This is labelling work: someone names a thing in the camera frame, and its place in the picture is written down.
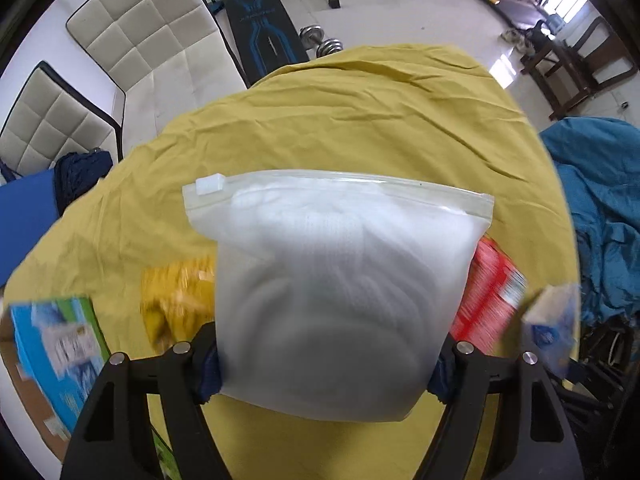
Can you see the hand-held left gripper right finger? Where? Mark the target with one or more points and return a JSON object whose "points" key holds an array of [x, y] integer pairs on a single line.
{"points": [[442, 375]]}

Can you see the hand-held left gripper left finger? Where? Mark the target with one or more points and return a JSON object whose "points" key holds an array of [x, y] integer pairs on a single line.
{"points": [[207, 367]]}

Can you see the frosted zip bag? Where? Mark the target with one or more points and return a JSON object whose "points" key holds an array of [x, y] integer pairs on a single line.
{"points": [[340, 290]]}

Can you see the yellow snack packet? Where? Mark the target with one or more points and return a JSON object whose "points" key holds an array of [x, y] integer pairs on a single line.
{"points": [[175, 295]]}

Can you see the red snack packet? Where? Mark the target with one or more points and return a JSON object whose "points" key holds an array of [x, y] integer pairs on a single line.
{"points": [[487, 295]]}

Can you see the white and blue packet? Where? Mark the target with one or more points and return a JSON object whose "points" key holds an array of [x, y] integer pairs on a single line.
{"points": [[552, 327]]}

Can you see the blue and green box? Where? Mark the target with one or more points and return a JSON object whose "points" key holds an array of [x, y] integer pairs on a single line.
{"points": [[60, 350]]}

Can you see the cardboard box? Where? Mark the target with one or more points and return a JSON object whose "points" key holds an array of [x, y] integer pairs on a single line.
{"points": [[30, 400]]}

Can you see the teal cloth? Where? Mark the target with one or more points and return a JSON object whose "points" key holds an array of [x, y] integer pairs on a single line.
{"points": [[600, 210]]}

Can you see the navy knitted cloth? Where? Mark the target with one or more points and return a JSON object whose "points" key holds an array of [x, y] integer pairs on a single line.
{"points": [[80, 172]]}

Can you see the yellow tablecloth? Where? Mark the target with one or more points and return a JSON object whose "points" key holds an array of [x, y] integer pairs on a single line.
{"points": [[320, 155]]}

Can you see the cream quilted sofa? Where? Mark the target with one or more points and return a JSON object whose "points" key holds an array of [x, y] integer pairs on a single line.
{"points": [[135, 45]]}

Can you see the dark wooden chair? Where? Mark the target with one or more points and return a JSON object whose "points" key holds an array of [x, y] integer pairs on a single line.
{"points": [[575, 67]]}

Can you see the chrome dumbbell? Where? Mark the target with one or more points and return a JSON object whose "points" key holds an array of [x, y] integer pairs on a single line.
{"points": [[320, 41]]}

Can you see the blue and black exercise bench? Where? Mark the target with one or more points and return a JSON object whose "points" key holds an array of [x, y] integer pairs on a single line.
{"points": [[262, 25]]}

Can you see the treadmill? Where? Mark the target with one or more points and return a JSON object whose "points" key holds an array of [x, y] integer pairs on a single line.
{"points": [[520, 7]]}

